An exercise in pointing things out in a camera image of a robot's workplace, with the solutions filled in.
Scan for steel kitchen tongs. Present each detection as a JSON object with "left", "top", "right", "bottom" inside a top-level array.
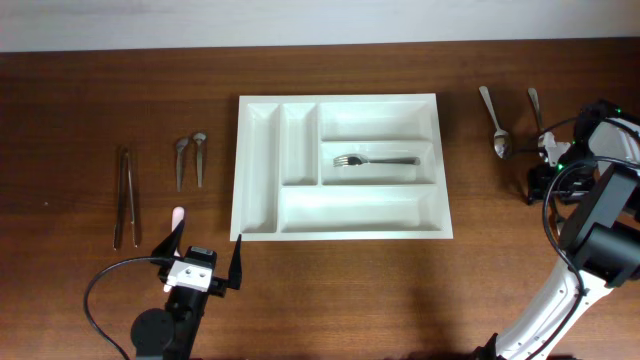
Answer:
[{"left": 112, "top": 147, "right": 139, "bottom": 250}]

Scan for small steel spoon right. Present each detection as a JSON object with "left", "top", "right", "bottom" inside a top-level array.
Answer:
[{"left": 193, "top": 132, "right": 207, "bottom": 188}]

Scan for steel tablespoon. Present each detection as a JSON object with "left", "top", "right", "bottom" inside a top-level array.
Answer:
[
  {"left": 527, "top": 87, "right": 544, "bottom": 131},
  {"left": 479, "top": 86, "right": 512, "bottom": 160}
]

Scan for small steel spoon left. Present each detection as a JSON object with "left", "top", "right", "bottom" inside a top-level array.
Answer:
[{"left": 175, "top": 137, "right": 189, "bottom": 192}]

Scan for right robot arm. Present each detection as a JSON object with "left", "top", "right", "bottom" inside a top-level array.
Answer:
[{"left": 471, "top": 100, "right": 639, "bottom": 359}]

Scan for small steel spoon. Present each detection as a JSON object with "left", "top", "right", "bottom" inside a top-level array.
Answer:
[
  {"left": 193, "top": 132, "right": 207, "bottom": 188},
  {"left": 175, "top": 137, "right": 189, "bottom": 192}
]

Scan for steel fork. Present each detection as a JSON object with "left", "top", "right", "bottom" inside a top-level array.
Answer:
[{"left": 333, "top": 154, "right": 421, "bottom": 167}]

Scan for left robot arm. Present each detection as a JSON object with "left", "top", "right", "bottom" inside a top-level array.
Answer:
[{"left": 130, "top": 220, "right": 242, "bottom": 359}]

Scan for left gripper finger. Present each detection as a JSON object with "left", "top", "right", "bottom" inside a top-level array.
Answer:
[
  {"left": 227, "top": 234, "right": 243, "bottom": 290},
  {"left": 151, "top": 220, "right": 185, "bottom": 265}
]

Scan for white plastic cutlery tray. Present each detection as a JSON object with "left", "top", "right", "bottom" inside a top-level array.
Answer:
[{"left": 230, "top": 93, "right": 453, "bottom": 241}]

